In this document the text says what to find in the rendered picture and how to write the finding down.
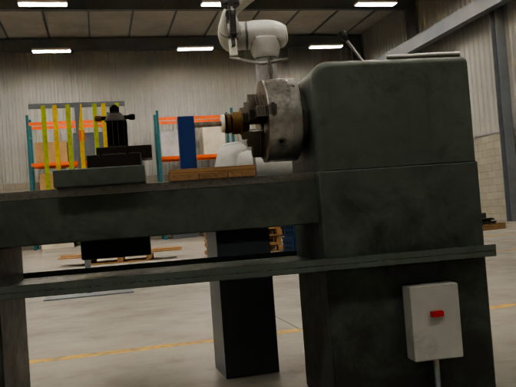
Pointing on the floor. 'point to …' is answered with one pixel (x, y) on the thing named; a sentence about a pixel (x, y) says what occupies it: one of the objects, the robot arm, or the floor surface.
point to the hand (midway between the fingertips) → (233, 47)
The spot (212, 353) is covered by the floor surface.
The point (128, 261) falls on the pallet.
